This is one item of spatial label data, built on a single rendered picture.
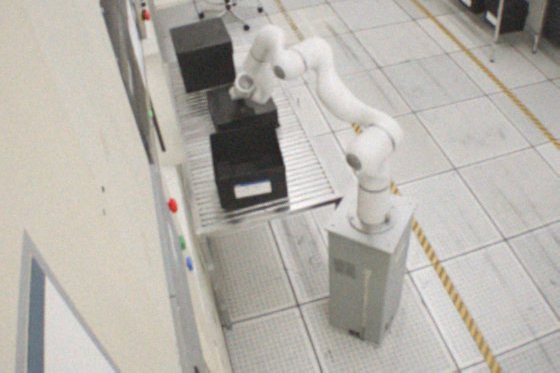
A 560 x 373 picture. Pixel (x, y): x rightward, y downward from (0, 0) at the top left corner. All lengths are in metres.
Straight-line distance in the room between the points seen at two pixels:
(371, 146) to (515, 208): 1.68
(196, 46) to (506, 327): 2.05
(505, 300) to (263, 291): 1.24
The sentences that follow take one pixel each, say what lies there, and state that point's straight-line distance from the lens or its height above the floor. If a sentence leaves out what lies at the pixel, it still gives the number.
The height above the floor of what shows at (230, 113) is 0.86.
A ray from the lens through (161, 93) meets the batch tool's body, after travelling 2.03.
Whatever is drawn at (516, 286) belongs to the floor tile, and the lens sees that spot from 2.94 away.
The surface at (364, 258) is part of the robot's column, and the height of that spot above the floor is 0.66.
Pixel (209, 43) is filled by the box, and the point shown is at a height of 1.01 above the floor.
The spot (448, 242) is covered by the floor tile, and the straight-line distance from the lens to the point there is 3.03.
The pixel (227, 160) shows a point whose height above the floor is 0.77.
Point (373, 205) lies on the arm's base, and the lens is 1.97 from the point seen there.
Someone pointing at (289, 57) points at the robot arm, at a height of 1.38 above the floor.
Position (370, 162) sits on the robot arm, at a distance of 1.76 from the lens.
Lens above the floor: 2.35
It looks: 43 degrees down
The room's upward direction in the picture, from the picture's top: 7 degrees counter-clockwise
